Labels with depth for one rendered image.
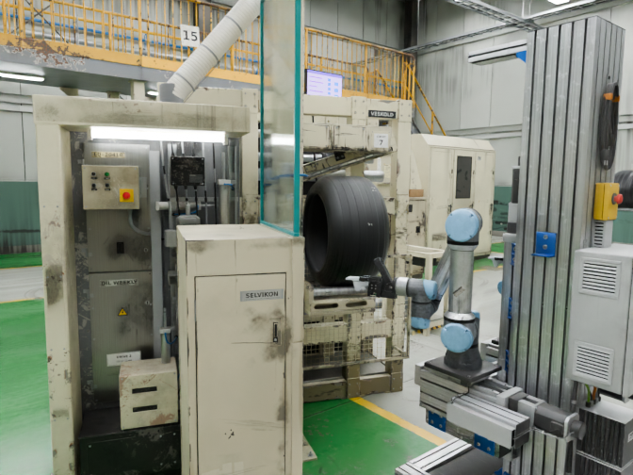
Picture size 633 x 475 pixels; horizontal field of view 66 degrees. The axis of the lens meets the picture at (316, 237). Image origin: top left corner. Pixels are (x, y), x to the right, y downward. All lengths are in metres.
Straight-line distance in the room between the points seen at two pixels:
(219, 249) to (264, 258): 0.15
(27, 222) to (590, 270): 10.42
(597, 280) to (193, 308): 1.36
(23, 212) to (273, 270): 9.76
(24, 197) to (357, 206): 9.37
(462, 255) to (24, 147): 10.19
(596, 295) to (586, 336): 0.15
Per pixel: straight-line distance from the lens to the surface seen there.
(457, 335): 1.93
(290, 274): 1.70
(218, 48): 2.77
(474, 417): 1.98
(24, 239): 11.28
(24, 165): 11.34
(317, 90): 6.60
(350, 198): 2.42
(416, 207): 7.48
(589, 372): 2.01
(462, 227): 1.86
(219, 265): 1.64
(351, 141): 2.87
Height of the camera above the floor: 1.46
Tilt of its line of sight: 6 degrees down
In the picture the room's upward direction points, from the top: 1 degrees clockwise
